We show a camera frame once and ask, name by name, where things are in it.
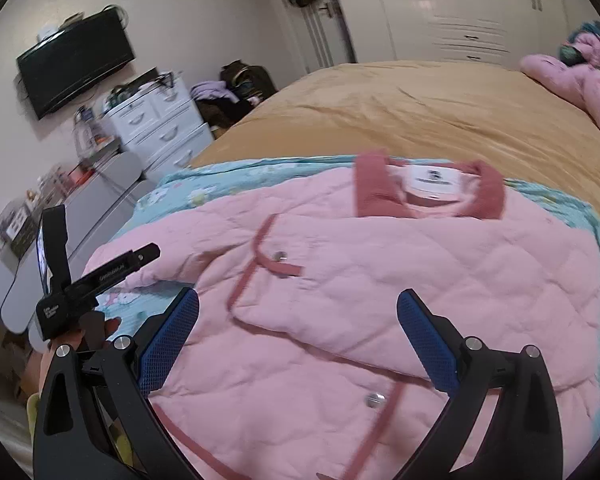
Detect light blue cartoon printed blanket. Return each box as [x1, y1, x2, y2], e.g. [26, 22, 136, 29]
[107, 155, 600, 461]

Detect purple clothes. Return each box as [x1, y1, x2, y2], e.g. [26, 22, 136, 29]
[190, 80, 241, 107]

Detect clutter of small desk items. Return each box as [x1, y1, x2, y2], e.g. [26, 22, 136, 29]
[0, 105, 123, 256]

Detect pink duvet with floral lining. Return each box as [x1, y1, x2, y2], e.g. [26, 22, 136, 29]
[520, 21, 600, 150]

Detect black wall television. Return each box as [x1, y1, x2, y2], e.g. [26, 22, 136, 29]
[16, 7, 136, 121]

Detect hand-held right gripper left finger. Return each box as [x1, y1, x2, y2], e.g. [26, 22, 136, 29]
[32, 287, 201, 480]

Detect tan bedspread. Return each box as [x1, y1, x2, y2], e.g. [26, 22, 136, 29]
[190, 60, 600, 221]

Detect bag with black handles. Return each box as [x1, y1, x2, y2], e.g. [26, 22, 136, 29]
[150, 70, 177, 97]

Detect pink quilted jacket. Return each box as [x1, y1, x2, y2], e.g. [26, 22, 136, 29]
[82, 150, 600, 480]

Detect dark backpack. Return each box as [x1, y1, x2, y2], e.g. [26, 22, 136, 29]
[220, 60, 277, 106]

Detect dark clothes pile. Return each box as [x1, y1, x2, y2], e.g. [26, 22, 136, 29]
[195, 96, 261, 133]

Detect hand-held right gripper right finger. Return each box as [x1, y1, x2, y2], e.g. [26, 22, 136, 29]
[396, 288, 566, 480]

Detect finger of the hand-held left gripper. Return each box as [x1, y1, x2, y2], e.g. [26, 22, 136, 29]
[62, 243, 162, 302]

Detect grey desk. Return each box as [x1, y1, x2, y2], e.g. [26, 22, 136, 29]
[0, 150, 153, 336]

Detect person's left hand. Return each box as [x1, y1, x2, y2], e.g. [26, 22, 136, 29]
[100, 317, 124, 343]

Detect white door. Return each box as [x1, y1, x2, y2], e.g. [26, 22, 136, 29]
[275, 0, 356, 76]

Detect white drawer chest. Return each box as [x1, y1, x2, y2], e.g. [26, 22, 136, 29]
[102, 67, 216, 181]

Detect white wardrobe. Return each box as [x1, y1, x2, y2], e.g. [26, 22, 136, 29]
[325, 0, 571, 68]

